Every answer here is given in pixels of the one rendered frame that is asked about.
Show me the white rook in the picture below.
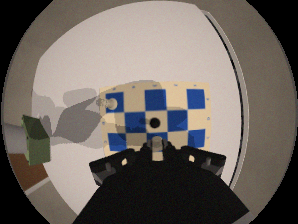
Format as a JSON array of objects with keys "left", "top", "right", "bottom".
[{"left": 101, "top": 98, "right": 118, "bottom": 110}]

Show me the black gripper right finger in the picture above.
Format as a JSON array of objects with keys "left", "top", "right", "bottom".
[{"left": 162, "top": 139, "right": 226, "bottom": 178}]

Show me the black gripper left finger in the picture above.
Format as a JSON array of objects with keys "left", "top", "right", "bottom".
[{"left": 89, "top": 139, "right": 153, "bottom": 186}]

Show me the black pawn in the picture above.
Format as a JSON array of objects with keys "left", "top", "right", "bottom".
[{"left": 150, "top": 118, "right": 160, "bottom": 129}]

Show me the blue and cream chessboard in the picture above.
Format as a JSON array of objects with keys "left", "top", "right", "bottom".
[{"left": 100, "top": 81, "right": 211, "bottom": 157}]

